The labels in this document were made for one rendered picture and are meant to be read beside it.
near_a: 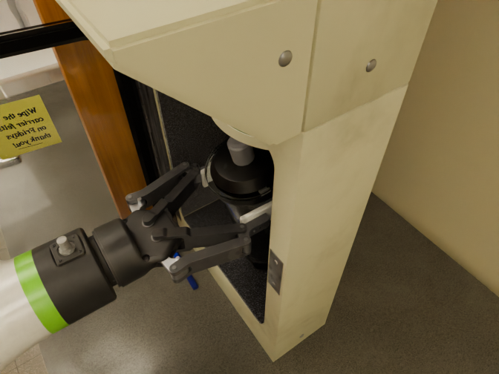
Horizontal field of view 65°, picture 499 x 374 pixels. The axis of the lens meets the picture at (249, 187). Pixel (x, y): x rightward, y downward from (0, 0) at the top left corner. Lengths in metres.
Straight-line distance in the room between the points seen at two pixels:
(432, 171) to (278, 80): 0.61
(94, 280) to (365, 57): 0.33
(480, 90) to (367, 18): 0.46
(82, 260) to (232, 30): 0.31
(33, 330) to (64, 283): 0.05
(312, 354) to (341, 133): 0.45
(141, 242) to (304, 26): 0.32
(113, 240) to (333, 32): 0.31
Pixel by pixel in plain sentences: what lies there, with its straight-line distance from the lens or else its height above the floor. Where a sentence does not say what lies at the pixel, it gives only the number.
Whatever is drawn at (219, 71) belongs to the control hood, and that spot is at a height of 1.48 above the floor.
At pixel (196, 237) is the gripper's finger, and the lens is 0.46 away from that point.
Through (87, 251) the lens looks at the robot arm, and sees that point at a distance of 0.44.
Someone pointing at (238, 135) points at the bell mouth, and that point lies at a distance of 0.41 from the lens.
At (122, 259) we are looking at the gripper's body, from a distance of 0.45.
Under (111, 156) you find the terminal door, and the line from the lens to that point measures 0.62.
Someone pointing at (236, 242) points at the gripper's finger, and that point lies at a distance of 0.45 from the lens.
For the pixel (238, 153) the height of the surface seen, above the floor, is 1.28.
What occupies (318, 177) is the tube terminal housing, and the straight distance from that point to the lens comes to 0.33.
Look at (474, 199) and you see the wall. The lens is 0.79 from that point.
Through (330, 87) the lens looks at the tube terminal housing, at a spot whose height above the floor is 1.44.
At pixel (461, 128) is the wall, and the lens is 0.74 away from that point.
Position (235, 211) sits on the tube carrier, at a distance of 0.50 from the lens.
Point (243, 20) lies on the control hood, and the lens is 0.20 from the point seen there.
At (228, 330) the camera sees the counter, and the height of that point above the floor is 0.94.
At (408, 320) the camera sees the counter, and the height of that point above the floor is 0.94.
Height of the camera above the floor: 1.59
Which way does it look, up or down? 48 degrees down
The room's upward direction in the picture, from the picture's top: straight up
